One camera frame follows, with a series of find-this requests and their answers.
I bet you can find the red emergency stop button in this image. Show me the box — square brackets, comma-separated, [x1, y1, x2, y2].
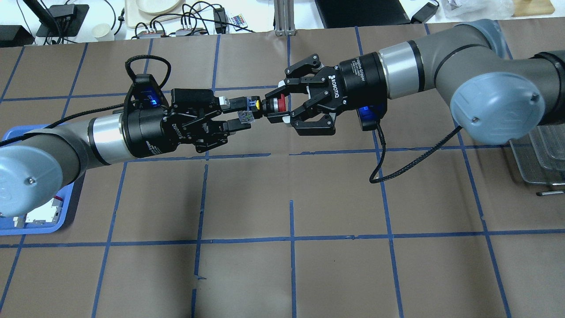
[237, 95, 287, 124]

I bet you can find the blue plastic tray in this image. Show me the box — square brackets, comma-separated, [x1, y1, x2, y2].
[0, 125, 75, 235]

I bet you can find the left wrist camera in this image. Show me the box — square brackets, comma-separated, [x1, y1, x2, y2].
[133, 74, 168, 110]

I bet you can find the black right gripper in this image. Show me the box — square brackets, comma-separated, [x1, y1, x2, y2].
[264, 52, 388, 136]

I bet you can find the black monitor stand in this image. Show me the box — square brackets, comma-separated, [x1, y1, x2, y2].
[24, 0, 90, 38]

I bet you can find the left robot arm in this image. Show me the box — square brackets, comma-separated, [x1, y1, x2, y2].
[0, 88, 262, 217]

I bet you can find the aluminium frame post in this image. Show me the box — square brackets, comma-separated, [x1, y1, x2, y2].
[274, 0, 296, 37]

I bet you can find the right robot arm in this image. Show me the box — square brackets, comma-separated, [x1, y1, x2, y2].
[260, 19, 564, 144]

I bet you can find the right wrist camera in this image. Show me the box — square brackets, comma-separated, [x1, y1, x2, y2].
[356, 102, 388, 132]

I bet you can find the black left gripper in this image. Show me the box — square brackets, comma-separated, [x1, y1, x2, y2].
[123, 89, 262, 158]

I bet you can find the small remote control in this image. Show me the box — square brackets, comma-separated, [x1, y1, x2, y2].
[229, 14, 248, 28]

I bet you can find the silver wire mesh shelf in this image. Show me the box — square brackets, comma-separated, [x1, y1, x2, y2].
[510, 124, 565, 197]

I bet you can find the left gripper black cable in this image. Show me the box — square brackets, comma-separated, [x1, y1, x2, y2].
[0, 55, 172, 146]

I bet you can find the white circuit breaker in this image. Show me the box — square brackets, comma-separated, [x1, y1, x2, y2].
[25, 197, 63, 225]

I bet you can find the clear plastic bag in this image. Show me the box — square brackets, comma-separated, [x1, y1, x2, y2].
[440, 0, 515, 21]

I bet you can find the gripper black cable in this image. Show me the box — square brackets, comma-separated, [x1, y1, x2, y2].
[0, 55, 172, 146]
[369, 124, 464, 184]

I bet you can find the wooden cutting board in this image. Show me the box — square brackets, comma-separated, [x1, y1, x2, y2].
[512, 0, 555, 17]

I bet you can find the white paper cup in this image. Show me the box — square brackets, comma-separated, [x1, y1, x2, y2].
[91, 23, 115, 42]

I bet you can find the black power adapter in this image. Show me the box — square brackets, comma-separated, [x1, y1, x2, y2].
[410, 0, 440, 24]

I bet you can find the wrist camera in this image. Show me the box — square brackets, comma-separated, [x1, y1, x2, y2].
[133, 74, 168, 110]
[356, 102, 388, 132]

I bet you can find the black closed laptop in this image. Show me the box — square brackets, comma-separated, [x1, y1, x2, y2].
[315, 0, 411, 29]

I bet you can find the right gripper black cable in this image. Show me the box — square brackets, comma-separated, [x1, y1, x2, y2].
[369, 124, 464, 184]

